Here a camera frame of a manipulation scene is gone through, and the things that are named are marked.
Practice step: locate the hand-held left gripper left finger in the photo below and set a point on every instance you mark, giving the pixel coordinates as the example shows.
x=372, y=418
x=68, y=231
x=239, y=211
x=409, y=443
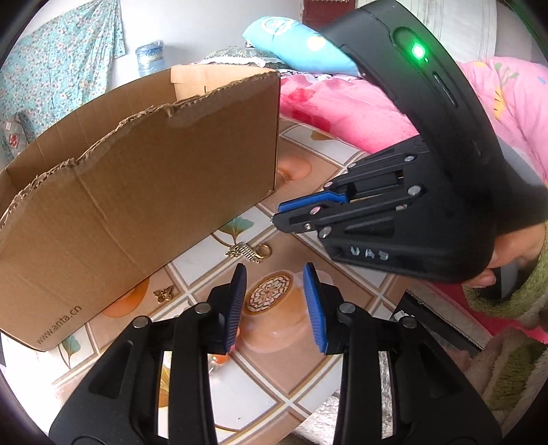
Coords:
x=236, y=308

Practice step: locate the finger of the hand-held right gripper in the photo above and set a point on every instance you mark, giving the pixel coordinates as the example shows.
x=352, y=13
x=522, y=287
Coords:
x=308, y=200
x=299, y=220

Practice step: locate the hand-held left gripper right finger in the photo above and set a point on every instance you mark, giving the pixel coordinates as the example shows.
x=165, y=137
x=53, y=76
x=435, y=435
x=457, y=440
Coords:
x=314, y=312

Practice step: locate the gold rectangular charm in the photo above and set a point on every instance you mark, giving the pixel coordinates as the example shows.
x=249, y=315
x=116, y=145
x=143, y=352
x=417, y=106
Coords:
x=244, y=252

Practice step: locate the gold butterfly charm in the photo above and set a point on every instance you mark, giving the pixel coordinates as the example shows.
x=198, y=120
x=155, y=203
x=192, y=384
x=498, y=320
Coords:
x=163, y=293

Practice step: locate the brown cardboard box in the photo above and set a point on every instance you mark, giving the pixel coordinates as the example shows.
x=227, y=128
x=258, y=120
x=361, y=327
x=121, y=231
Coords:
x=150, y=192

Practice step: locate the person's right forearm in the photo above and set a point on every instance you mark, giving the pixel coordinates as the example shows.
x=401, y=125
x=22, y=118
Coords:
x=531, y=295

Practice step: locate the person's right hand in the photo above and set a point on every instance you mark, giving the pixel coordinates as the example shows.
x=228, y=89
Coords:
x=518, y=246

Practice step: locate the tile pattern tablecloth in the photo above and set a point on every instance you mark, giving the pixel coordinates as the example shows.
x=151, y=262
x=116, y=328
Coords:
x=265, y=385

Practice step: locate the pink floral blanket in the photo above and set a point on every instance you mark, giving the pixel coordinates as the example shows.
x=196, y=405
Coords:
x=342, y=111

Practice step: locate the light pink printed cloth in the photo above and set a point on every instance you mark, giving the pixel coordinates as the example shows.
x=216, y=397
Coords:
x=513, y=98

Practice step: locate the white woven sack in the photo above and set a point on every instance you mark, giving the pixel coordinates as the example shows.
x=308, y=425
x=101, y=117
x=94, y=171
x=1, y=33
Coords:
x=462, y=25

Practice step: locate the blue cartoon pillow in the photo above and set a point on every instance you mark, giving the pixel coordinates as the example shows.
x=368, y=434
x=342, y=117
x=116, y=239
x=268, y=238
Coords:
x=299, y=47

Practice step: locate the grey floral lace pillow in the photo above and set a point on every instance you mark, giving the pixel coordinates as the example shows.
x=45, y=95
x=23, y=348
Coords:
x=239, y=54

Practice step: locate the dark red door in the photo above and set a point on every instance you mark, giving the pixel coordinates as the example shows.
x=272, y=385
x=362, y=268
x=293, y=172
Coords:
x=329, y=10

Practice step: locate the blue water bottle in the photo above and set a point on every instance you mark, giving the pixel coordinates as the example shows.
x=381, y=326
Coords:
x=150, y=57

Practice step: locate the teal floral cloth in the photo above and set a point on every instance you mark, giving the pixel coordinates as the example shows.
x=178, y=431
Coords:
x=64, y=55

